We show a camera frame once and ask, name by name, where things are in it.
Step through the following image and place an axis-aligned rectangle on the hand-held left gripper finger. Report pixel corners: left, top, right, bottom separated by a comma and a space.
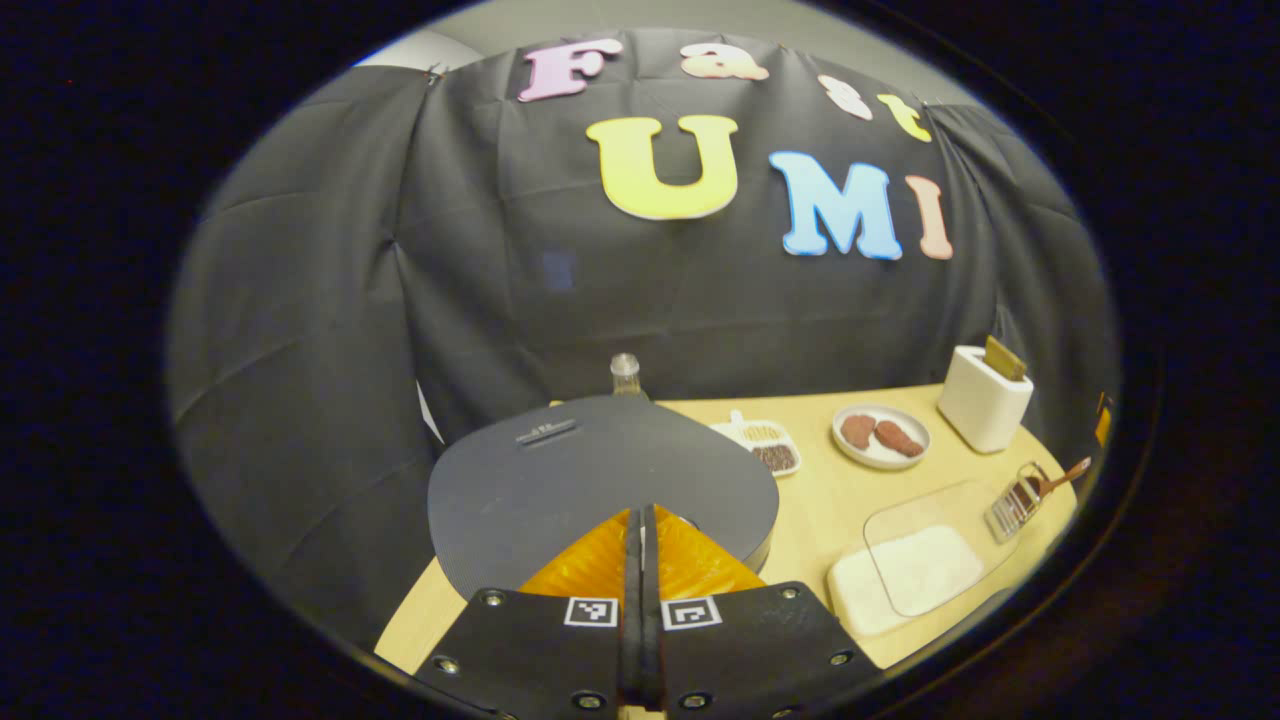
415, 505, 646, 720
640, 505, 881, 716

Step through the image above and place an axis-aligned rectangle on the brown toast slice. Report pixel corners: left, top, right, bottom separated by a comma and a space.
983, 335, 1028, 382

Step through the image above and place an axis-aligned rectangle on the clear box of white rice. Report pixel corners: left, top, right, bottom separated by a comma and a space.
826, 480, 1021, 638

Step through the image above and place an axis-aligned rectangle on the silver black rice cooker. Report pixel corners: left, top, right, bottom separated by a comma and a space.
427, 393, 780, 601

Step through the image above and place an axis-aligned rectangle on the long red meat piece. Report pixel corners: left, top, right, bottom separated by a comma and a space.
875, 420, 926, 459

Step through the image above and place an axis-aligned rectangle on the white divided dish of beans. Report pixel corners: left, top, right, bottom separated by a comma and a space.
710, 410, 803, 478

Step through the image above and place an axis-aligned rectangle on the clear wire chopstick holder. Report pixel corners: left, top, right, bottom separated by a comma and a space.
985, 461, 1051, 544

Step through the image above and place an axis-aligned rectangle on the brown wooden spoon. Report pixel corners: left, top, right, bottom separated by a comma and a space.
1010, 457, 1093, 511

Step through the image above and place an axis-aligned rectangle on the round white plate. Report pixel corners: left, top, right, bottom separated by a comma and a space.
832, 404, 932, 471

